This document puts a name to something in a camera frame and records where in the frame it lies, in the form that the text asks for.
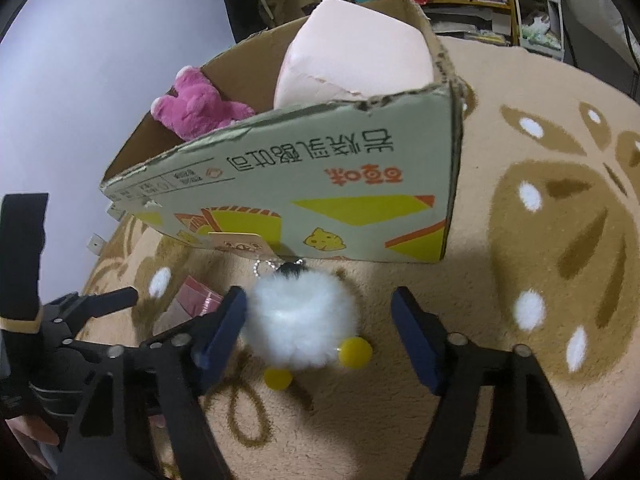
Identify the dark cloth with yellow band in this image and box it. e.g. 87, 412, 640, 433
0, 192, 49, 333

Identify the pink plush bear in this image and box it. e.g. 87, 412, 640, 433
151, 65, 257, 142

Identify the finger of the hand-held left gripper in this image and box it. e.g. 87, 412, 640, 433
42, 287, 138, 331

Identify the wooden shelf unit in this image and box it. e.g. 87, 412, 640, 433
330, 0, 516, 48

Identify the pale pink cube cushion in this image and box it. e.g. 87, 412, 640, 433
273, 0, 435, 110

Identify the pink card packet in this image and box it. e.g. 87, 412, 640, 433
152, 275, 224, 336

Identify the pile of books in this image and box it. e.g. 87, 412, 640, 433
427, 5, 513, 47

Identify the pale green cloth bundle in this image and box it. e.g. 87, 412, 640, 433
520, 14, 561, 50

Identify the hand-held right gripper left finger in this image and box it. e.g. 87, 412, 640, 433
57, 285, 248, 480

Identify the printed cardboard box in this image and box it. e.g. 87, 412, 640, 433
99, 0, 468, 264

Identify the beige trench coat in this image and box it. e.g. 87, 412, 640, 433
260, 0, 331, 31

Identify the black hanging coat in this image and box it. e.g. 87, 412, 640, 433
222, 0, 273, 43

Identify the white trolley cart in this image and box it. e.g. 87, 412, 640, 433
511, 0, 568, 61

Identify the white fluffy pompom keychain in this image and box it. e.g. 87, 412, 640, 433
207, 232, 373, 391

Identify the white padded chair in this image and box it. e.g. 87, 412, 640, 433
552, 0, 640, 101

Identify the person's left hand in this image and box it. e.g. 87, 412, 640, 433
7, 412, 58, 448

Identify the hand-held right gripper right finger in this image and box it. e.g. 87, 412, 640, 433
391, 287, 586, 480

